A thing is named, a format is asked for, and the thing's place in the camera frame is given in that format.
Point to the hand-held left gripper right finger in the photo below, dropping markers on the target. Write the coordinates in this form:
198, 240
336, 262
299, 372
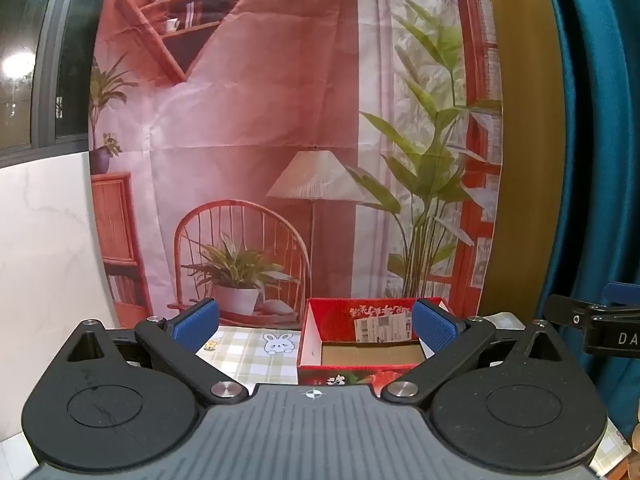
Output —
430, 330

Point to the dark framed window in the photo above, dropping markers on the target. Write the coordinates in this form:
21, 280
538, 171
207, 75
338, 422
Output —
47, 60

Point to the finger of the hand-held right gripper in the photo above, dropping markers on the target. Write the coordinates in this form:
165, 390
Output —
622, 294
567, 310

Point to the teal curtain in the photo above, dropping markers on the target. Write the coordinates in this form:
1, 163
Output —
600, 110

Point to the red strawberry print cardboard box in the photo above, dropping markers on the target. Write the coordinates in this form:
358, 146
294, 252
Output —
350, 355

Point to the green checked bunny tablecloth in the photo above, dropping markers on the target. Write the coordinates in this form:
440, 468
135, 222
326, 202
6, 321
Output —
240, 355

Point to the printed room scene wall tapestry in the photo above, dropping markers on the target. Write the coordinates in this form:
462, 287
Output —
250, 85

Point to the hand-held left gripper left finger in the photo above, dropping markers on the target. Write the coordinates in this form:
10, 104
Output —
200, 322

